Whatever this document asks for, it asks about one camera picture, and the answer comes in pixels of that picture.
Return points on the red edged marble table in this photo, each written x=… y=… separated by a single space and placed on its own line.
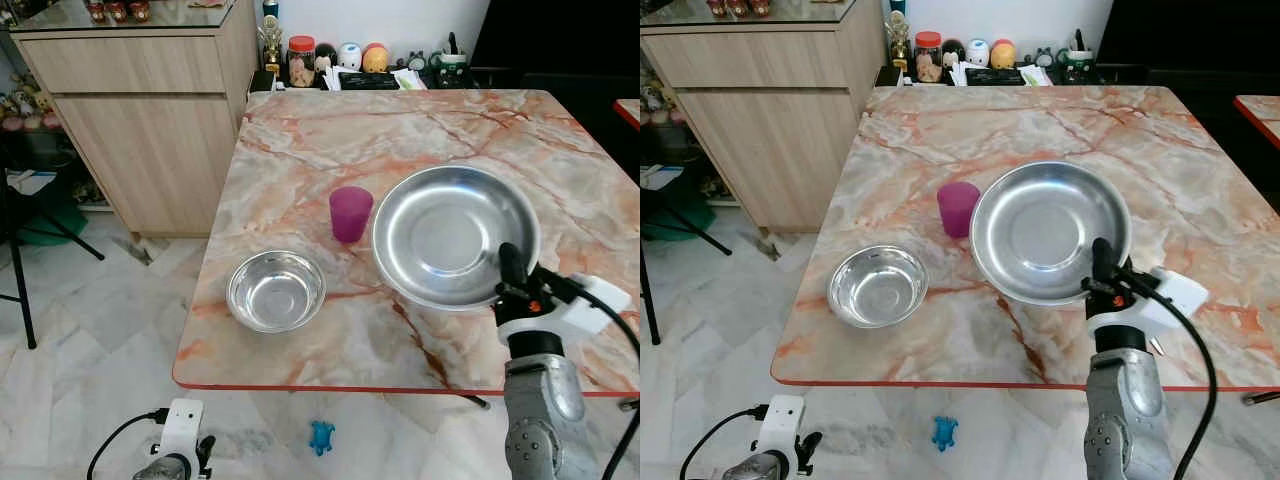
x=1260 y=115
x=628 y=112

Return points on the green round base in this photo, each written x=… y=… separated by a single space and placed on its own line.
x=675 y=222
x=55 y=225

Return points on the white paper packet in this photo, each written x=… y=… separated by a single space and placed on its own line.
x=1035 y=75
x=410 y=79

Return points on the green mug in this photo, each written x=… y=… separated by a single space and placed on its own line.
x=1077 y=62
x=450 y=65

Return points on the black flat tray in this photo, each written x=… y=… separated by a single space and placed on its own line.
x=368 y=81
x=995 y=76

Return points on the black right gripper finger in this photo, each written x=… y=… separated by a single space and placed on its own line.
x=1105 y=262
x=512 y=268

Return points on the light wooden cabinet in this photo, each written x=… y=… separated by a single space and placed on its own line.
x=780 y=125
x=150 y=130

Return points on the black table leg foot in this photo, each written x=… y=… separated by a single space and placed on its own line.
x=477 y=401
x=1262 y=397

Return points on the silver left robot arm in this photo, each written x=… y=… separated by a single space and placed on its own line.
x=757 y=470
x=165 y=470

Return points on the orange yellow figurine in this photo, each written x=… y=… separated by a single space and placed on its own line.
x=1003 y=54
x=375 y=58

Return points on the small blue toy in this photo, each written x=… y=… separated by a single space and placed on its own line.
x=321 y=438
x=945 y=433

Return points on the black screen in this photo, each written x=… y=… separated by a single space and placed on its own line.
x=1190 y=35
x=560 y=40

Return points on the white round figurine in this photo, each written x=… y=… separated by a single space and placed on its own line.
x=978 y=52
x=350 y=56

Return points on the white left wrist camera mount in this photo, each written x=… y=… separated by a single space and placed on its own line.
x=780 y=425
x=182 y=425

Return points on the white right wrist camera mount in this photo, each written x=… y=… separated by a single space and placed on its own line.
x=560 y=322
x=1150 y=315

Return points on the purple plastic cup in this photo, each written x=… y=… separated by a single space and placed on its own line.
x=350 y=215
x=958 y=210

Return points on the black tripod stand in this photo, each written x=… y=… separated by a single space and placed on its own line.
x=20 y=270
x=648 y=290

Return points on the gold trophy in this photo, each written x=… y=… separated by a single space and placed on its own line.
x=269 y=45
x=898 y=42

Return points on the large steel plate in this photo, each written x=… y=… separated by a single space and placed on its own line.
x=445 y=235
x=1040 y=230

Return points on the white blue paper box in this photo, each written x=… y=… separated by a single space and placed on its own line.
x=30 y=182
x=660 y=177

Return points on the black round figurine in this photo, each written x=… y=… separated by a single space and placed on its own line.
x=326 y=57
x=953 y=52

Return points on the red lid glass jar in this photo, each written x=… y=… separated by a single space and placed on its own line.
x=301 y=62
x=928 y=58

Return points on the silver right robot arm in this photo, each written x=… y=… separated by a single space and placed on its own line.
x=545 y=410
x=1125 y=410

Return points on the small steel bowl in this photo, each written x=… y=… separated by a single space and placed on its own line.
x=276 y=292
x=877 y=287

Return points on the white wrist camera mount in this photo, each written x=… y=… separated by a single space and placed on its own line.
x=560 y=322
x=182 y=425
x=1150 y=315
x=780 y=425

